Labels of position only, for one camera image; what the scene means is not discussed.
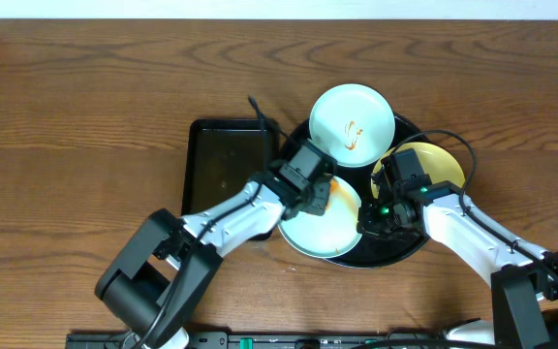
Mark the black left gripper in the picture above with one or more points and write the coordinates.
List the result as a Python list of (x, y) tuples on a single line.
[(319, 198)]

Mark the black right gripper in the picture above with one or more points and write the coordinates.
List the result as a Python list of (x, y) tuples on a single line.
[(370, 223)]

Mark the mint green plate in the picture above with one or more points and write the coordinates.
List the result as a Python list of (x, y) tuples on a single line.
[(353, 123), (330, 235)]

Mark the yellow plate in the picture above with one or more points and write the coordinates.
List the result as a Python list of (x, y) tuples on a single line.
[(437, 162)]

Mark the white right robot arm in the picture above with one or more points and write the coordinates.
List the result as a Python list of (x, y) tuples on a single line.
[(522, 276)]

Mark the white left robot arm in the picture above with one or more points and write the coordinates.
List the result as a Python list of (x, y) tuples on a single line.
[(159, 277)]

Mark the rectangular black water tray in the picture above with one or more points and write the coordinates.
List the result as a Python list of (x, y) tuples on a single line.
[(222, 154)]

